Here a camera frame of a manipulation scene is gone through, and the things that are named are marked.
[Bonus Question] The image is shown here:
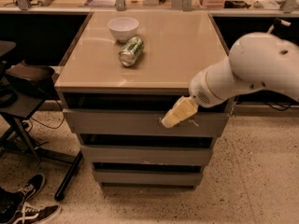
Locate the white ceramic bowl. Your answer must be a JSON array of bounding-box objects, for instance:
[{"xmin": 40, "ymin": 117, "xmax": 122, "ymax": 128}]
[{"xmin": 107, "ymin": 17, "xmax": 139, "ymax": 43}]

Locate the grey top drawer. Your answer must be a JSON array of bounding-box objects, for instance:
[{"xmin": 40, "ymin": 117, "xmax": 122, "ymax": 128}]
[{"xmin": 64, "ymin": 109, "xmax": 228, "ymax": 137}]

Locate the black sneaker lower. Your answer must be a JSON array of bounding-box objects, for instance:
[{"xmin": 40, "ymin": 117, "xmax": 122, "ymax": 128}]
[{"xmin": 0, "ymin": 203, "xmax": 62, "ymax": 224}]

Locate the black floor cable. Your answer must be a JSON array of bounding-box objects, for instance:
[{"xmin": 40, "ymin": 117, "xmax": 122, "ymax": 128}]
[{"xmin": 21, "ymin": 100, "xmax": 65, "ymax": 133}]

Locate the black sneaker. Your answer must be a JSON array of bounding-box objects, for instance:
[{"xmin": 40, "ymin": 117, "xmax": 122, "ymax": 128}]
[
  {"xmin": 0, "ymin": 203, "xmax": 62, "ymax": 224},
  {"xmin": 0, "ymin": 174, "xmax": 46, "ymax": 211}
]

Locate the grey middle drawer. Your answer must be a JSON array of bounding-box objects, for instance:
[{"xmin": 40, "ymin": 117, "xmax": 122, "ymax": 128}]
[{"xmin": 81, "ymin": 146, "xmax": 212, "ymax": 166}]

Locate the grey drawer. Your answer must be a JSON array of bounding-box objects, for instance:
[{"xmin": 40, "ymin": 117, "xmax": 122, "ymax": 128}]
[
  {"xmin": 81, "ymin": 146, "xmax": 212, "ymax": 166},
  {"xmin": 92, "ymin": 170, "xmax": 203, "ymax": 186},
  {"xmin": 64, "ymin": 109, "xmax": 228, "ymax": 137}
]

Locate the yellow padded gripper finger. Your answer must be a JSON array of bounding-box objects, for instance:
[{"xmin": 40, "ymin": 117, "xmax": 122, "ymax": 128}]
[{"xmin": 162, "ymin": 96, "xmax": 198, "ymax": 128}]

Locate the green soda can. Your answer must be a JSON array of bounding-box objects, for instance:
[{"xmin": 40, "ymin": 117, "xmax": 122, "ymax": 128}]
[{"xmin": 119, "ymin": 36, "xmax": 144, "ymax": 67}]

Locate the white stick with black tip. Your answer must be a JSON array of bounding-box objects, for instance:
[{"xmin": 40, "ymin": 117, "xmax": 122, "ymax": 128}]
[{"xmin": 267, "ymin": 18, "xmax": 291, "ymax": 35}]

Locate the black office chair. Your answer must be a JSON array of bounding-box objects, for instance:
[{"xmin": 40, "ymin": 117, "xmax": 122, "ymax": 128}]
[{"xmin": 0, "ymin": 40, "xmax": 84, "ymax": 203}]

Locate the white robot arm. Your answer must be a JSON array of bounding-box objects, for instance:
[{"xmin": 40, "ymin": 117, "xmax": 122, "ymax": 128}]
[{"xmin": 162, "ymin": 33, "xmax": 299, "ymax": 128}]

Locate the grey drawer cabinet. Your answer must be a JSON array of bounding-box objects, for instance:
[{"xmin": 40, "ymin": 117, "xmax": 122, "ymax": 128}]
[{"xmin": 53, "ymin": 10, "xmax": 244, "ymax": 191}]

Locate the dark brown bag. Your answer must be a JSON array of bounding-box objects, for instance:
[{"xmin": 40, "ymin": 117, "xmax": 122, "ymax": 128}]
[{"xmin": 5, "ymin": 63, "xmax": 55, "ymax": 98}]

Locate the grey bottom drawer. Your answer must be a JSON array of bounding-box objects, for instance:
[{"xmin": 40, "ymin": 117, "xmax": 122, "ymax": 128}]
[{"xmin": 92, "ymin": 170, "xmax": 203, "ymax": 186}]

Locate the black sneaker upper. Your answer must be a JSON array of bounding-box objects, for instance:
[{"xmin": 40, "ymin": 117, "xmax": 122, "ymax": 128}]
[{"xmin": 0, "ymin": 174, "xmax": 46, "ymax": 211}]

